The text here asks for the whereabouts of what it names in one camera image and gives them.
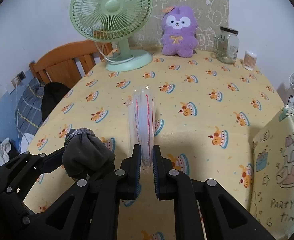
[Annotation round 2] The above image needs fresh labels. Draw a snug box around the white crumpled cloth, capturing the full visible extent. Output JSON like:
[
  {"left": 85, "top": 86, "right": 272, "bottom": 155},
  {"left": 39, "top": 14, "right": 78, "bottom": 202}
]
[{"left": 0, "top": 133, "right": 34, "bottom": 166}]

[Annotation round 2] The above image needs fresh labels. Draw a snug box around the yellow patterned tablecloth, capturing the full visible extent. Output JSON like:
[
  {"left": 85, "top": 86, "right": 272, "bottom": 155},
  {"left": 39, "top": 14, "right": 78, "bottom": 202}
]
[{"left": 29, "top": 51, "right": 282, "bottom": 208}]

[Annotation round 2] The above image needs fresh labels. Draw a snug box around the clear plastic zip bag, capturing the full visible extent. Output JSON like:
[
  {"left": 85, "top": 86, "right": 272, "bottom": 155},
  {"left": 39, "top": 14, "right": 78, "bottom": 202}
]
[{"left": 128, "top": 86, "right": 156, "bottom": 171}]

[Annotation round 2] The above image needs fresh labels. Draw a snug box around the blue plaid pillow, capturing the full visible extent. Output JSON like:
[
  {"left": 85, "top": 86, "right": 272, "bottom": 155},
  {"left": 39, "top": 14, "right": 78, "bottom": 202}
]
[{"left": 16, "top": 77, "right": 45, "bottom": 139}]

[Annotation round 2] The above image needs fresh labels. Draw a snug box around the grey drawstring pouch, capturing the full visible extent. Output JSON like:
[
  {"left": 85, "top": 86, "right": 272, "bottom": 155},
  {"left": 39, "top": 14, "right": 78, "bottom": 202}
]
[{"left": 62, "top": 128, "right": 116, "bottom": 180}]

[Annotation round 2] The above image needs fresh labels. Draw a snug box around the wall power outlet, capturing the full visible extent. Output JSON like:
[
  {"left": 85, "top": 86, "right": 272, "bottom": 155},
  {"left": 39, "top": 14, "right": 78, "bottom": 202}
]
[{"left": 12, "top": 72, "right": 26, "bottom": 88}]

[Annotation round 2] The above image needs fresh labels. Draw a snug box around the patterned paper storage box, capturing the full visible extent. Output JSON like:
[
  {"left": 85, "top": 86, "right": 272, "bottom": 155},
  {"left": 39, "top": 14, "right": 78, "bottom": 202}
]
[{"left": 250, "top": 106, "right": 294, "bottom": 239}]

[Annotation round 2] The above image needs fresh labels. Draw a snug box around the glass jar with lid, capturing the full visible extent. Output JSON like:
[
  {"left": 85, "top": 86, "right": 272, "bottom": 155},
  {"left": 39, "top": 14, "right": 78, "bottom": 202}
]
[{"left": 213, "top": 26, "right": 240, "bottom": 64}]

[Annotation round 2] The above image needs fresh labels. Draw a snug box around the wooden bed headboard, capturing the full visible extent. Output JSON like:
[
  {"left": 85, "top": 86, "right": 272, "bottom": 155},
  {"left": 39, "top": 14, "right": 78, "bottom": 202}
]
[{"left": 29, "top": 40, "right": 112, "bottom": 88}]

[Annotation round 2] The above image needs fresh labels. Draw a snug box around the black garment on chair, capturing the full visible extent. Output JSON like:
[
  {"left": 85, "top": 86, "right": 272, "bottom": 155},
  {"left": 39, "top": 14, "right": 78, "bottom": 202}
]
[{"left": 41, "top": 82, "right": 70, "bottom": 122}]

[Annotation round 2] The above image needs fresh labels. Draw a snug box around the patterned cardboard backboard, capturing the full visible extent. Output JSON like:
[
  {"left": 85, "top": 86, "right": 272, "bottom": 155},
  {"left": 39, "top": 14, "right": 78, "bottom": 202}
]
[{"left": 129, "top": 0, "right": 229, "bottom": 51}]

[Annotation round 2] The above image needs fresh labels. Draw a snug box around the green desk fan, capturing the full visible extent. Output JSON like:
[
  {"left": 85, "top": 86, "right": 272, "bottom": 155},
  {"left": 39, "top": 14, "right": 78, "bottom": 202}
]
[{"left": 70, "top": 0, "right": 152, "bottom": 72}]

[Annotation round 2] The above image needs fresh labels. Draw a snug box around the cotton swab container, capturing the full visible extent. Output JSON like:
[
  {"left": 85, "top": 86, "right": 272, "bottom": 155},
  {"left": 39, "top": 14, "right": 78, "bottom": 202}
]
[{"left": 242, "top": 50, "right": 257, "bottom": 71}]

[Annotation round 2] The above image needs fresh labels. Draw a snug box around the purple plush bunny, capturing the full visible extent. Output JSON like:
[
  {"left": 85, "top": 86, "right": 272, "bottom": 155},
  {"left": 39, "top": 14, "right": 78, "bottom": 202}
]
[{"left": 161, "top": 6, "right": 199, "bottom": 58}]

